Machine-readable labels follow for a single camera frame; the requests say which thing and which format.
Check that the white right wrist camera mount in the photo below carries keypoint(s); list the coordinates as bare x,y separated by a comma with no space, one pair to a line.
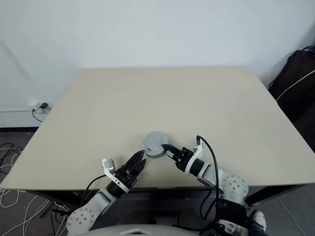
198,152

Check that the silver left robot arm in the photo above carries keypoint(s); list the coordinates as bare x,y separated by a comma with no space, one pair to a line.
98,201

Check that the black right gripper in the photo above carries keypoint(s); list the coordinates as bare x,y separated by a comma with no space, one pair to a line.
183,158

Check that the black power adapter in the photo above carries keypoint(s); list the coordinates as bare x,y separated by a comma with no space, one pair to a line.
44,105

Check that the black bag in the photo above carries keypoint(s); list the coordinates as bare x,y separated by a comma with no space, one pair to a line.
295,73

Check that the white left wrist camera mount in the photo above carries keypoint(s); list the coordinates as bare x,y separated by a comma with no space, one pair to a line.
106,169

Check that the white power strip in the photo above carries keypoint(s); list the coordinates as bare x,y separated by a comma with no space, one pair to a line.
48,109

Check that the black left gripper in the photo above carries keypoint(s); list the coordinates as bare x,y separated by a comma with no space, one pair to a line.
125,177

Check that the white sneaker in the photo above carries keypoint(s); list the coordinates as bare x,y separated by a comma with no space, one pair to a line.
260,218

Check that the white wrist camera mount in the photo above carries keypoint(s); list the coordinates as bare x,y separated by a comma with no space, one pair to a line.
106,169
198,152

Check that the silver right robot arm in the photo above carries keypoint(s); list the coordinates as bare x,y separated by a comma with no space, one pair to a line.
211,174

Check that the silver motor lid circuit board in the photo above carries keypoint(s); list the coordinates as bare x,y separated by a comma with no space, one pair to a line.
155,141

